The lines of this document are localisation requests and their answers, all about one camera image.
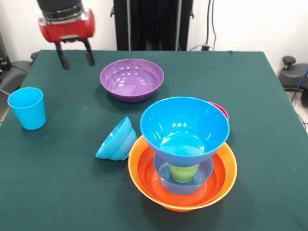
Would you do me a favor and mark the large blue bowl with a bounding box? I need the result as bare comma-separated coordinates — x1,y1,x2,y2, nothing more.
140,97,230,168

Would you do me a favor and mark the blue cup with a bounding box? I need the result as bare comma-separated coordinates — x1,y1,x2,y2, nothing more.
7,87,47,131

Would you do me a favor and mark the black office chair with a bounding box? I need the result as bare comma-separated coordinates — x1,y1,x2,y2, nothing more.
0,33,39,94
280,56,308,92

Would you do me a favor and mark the pink bowl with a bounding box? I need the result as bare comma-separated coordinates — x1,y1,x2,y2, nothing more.
209,102,230,121

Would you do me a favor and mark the large orange bowl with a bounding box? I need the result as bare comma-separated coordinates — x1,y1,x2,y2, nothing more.
128,135,238,212

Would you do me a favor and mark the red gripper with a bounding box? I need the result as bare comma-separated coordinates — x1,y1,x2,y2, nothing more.
38,8,96,71

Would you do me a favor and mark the small light blue bowl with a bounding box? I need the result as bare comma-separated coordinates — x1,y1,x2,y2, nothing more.
95,116,138,161

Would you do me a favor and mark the green cup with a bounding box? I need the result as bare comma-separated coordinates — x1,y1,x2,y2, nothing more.
168,164,199,183

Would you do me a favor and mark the black hanging cable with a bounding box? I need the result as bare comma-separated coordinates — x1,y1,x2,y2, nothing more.
208,0,217,51

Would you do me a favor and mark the red-orange bowl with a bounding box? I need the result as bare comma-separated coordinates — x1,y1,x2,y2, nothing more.
136,144,228,208

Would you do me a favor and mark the dark green tablecloth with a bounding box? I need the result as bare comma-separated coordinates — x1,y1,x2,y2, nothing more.
0,50,308,231

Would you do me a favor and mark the medium blue bowl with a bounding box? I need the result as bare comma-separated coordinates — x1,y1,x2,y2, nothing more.
154,154,214,196

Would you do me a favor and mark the purple bowl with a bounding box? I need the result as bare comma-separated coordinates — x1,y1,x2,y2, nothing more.
100,59,165,103

